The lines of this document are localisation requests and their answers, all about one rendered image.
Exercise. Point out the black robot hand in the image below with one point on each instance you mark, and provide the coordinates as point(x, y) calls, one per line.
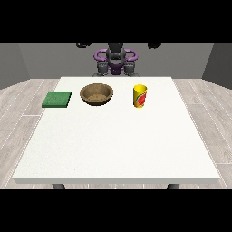
point(82, 45)
point(154, 45)

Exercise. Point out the brown wooden bowl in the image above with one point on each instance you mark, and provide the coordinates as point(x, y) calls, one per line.
point(96, 94)

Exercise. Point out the yellow cup with melon print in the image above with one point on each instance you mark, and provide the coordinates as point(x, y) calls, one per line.
point(140, 96)

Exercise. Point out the green square pad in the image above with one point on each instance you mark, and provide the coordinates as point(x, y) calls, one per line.
point(56, 99)

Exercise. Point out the grey robot trunk purple rings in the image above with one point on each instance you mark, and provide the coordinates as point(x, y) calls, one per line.
point(115, 62)

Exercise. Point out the dark table leg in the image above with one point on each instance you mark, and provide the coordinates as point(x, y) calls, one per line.
point(59, 186)
point(173, 186)

